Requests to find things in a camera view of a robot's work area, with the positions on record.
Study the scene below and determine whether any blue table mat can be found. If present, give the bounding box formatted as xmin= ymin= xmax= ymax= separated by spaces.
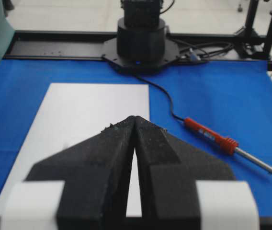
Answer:
xmin=0 ymin=60 xmax=272 ymax=217

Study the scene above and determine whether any black soldering iron cable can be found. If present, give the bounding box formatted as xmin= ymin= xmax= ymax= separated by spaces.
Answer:
xmin=133 ymin=73 xmax=186 ymax=121

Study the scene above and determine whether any red soldering iron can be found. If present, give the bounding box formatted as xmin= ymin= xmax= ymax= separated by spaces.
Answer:
xmin=183 ymin=117 xmax=272 ymax=174

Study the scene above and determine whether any black tripod stand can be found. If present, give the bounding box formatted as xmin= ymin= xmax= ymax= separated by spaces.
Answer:
xmin=234 ymin=0 xmax=272 ymax=59

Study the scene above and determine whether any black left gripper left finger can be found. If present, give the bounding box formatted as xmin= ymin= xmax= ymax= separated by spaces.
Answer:
xmin=0 ymin=115 xmax=136 ymax=230

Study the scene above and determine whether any black aluminium frame rail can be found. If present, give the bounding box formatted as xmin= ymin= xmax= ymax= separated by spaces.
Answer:
xmin=4 ymin=28 xmax=272 ymax=73

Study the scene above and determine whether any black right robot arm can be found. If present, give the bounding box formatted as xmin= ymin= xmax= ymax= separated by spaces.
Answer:
xmin=102 ymin=0 xmax=260 ymax=230

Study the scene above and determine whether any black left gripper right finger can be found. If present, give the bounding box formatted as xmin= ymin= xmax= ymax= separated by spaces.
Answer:
xmin=134 ymin=115 xmax=261 ymax=230

